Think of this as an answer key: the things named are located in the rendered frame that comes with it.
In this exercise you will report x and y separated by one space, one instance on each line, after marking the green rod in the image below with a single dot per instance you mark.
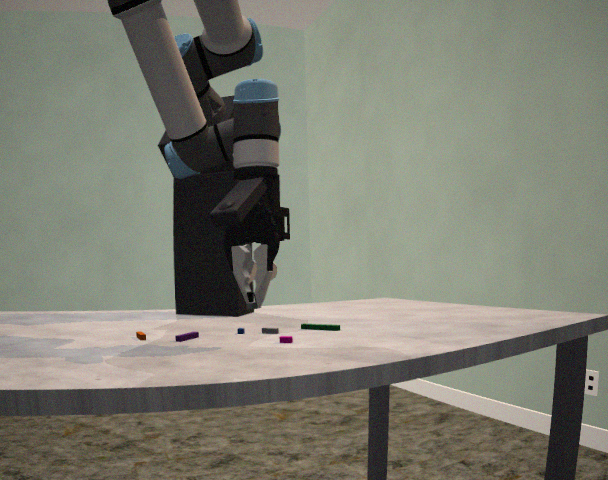
320 327

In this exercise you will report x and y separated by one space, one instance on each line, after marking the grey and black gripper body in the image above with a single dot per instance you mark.
256 223

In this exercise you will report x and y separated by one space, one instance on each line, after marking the purple rod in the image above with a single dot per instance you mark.
187 336

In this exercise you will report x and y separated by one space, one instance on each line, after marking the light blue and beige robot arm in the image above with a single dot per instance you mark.
197 142

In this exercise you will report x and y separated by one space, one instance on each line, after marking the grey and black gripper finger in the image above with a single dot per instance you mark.
264 256
241 263

